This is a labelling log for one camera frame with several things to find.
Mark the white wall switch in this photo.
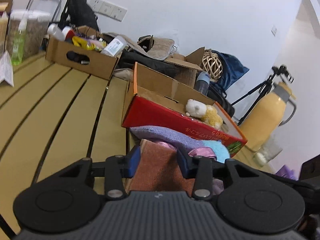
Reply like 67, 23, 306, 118
271, 25, 277, 36

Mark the green spray bottle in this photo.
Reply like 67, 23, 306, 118
11, 17, 28, 66

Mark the black camera tripod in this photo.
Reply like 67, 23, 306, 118
229, 73, 277, 126

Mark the black bag on trolley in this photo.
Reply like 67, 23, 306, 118
68, 0, 99, 31

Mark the dark blue velvet cloth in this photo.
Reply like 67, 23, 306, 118
209, 50, 249, 97

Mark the beige carton box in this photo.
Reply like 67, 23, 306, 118
0, 0, 13, 55

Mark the white yellow plush toy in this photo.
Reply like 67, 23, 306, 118
185, 99, 223, 129

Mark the beige felt mat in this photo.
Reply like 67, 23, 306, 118
102, 33, 175, 61

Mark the woven rattan ball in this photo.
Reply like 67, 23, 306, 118
201, 49, 223, 82

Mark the large open cardboard box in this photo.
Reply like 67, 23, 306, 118
164, 47, 205, 88

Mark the pink satin scrunchie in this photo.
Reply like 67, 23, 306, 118
155, 141, 217, 160

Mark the small brown cardboard box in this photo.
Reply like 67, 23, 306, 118
46, 24, 118, 80

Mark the white wall socket strip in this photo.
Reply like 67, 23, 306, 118
89, 0, 127, 22

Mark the yellow thermos jug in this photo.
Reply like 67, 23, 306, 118
239, 81, 297, 152

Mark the blue water bottle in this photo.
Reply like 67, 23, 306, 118
194, 72, 210, 96

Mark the red cardboard tray box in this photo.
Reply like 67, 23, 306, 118
121, 63, 247, 156

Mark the white paper leaflet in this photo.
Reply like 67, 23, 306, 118
0, 50, 14, 87

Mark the white bottle in box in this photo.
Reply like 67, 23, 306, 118
101, 35, 127, 57

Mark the black trolley handle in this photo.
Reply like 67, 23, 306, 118
58, 0, 85, 29

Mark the light purple fluffy cloth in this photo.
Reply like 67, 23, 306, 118
213, 178, 224, 195

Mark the glass with candle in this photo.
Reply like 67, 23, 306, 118
253, 135, 283, 167

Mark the purple knitted pouch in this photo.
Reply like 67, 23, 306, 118
130, 126, 205, 153

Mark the clear container with handle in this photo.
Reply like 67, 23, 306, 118
5, 0, 62, 60

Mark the small black camera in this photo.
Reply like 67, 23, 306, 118
272, 64, 294, 83

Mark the light blue plush toy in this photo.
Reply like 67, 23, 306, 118
202, 140, 230, 163

